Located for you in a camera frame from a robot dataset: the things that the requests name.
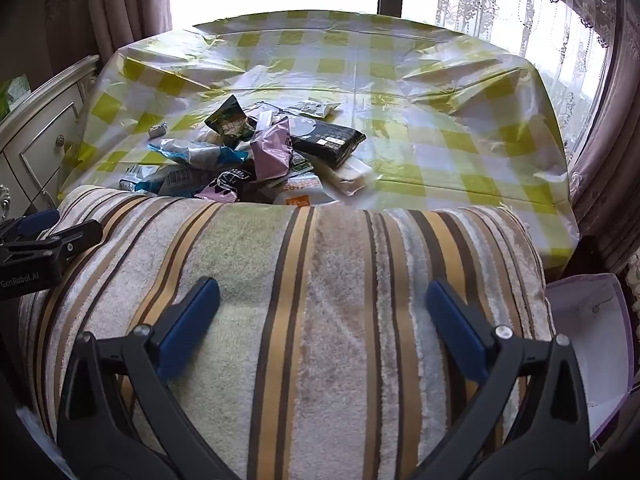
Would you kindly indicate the white lace curtain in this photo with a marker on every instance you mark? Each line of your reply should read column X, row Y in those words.
column 500, row 10

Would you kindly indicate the silver blue-edged snack packet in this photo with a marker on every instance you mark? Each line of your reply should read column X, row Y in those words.
column 190, row 152

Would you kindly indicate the green tissue box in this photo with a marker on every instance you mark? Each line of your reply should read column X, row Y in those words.
column 15, row 91

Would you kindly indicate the blue white nut snack packet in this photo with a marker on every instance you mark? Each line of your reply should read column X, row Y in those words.
column 150, row 177

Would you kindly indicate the purple storage box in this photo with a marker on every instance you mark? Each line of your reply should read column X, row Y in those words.
column 600, row 350

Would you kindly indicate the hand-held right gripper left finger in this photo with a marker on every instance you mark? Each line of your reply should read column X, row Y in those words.
column 195, row 320

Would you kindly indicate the pink black print snack packet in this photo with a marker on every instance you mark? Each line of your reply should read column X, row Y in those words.
column 225, row 185

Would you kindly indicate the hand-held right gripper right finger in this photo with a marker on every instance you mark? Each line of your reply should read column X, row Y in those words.
column 455, row 325

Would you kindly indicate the white grey snack packet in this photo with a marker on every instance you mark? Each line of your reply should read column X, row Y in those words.
column 315, row 108

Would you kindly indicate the white bar snack packet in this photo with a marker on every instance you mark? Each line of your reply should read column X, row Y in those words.
column 346, row 174

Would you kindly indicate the white orange print snack packet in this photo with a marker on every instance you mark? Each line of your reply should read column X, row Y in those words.
column 300, row 192

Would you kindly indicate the yellow white checked tablecloth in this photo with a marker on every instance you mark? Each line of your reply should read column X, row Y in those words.
column 400, row 110

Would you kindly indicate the striped plush blanket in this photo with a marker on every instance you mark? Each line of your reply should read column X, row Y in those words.
column 325, row 335

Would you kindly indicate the green pea snack packet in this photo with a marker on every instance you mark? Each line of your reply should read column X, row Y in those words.
column 231, row 122

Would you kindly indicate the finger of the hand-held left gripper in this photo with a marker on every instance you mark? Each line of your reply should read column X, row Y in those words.
column 75, row 239
column 42, row 220

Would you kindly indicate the white carved nightstand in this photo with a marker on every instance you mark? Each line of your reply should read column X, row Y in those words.
column 35, row 130

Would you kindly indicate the small silver candy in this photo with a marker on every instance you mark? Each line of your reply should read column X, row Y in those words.
column 157, row 130

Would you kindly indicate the pink embroidered drape curtain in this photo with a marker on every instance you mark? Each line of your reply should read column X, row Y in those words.
column 617, row 135

